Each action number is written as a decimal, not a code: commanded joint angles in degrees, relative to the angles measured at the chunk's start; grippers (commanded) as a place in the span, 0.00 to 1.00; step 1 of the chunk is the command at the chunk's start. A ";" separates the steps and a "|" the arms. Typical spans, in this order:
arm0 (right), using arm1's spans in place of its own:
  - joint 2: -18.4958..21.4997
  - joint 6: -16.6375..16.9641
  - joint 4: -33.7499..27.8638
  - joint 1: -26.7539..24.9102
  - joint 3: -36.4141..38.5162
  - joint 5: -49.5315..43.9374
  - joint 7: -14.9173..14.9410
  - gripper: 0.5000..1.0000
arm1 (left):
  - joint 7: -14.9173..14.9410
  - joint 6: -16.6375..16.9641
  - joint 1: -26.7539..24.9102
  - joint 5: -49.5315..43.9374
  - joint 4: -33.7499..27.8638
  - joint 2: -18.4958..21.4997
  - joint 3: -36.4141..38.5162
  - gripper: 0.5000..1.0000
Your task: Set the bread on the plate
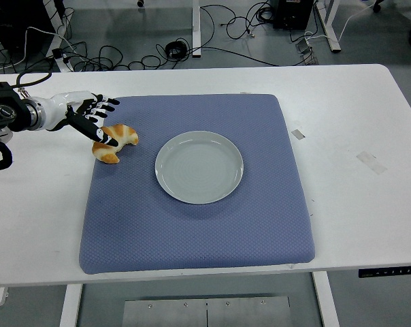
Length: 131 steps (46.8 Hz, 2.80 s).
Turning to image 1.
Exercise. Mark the grey foot pedal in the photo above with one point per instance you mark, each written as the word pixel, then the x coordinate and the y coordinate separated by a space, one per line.
pixel 306 49

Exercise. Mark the black computer box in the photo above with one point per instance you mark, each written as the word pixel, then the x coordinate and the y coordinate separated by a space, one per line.
pixel 292 13

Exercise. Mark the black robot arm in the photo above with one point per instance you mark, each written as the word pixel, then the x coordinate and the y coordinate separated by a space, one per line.
pixel 4 109

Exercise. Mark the black table control panel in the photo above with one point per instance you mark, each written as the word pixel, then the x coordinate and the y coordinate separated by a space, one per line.
pixel 389 272

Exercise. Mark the large clear tape piece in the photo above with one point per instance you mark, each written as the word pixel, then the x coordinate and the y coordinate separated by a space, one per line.
pixel 371 162

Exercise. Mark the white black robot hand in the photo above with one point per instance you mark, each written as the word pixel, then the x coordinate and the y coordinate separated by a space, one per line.
pixel 56 110

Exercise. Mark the golden croissant bread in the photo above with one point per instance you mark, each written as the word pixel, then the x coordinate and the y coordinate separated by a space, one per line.
pixel 124 134

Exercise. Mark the blue quilted mat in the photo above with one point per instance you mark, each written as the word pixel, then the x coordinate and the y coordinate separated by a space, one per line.
pixel 192 235

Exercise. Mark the grey round plate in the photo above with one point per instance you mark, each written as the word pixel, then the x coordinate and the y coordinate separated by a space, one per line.
pixel 198 168

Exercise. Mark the white table leg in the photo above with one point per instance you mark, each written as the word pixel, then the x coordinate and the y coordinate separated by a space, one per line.
pixel 326 303
pixel 69 306

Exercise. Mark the black chair wheel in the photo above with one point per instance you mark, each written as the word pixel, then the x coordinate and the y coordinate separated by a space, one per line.
pixel 378 5

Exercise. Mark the small grey tape piece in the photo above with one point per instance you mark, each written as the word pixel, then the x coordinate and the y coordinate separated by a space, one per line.
pixel 298 134

